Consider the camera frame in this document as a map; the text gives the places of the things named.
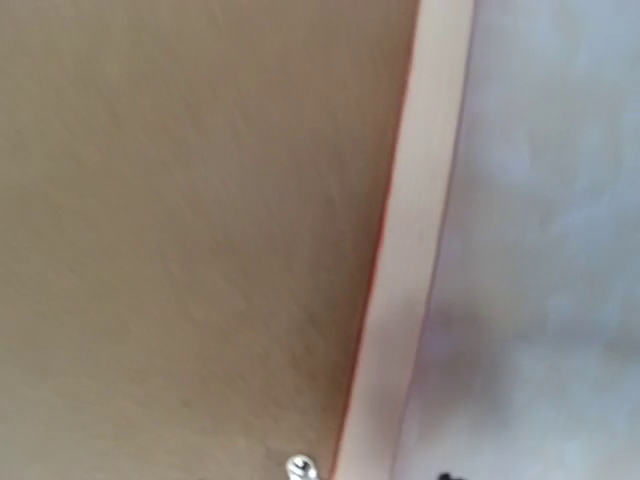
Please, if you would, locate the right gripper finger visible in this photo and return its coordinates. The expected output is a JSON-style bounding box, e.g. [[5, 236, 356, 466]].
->
[[437, 472, 463, 480]]

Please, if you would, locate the red wooden picture frame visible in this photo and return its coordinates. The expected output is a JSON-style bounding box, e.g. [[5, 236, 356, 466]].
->
[[330, 1, 476, 479]]

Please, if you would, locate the brown backing board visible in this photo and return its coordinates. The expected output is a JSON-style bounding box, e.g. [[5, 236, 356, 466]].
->
[[1, 1, 417, 479]]

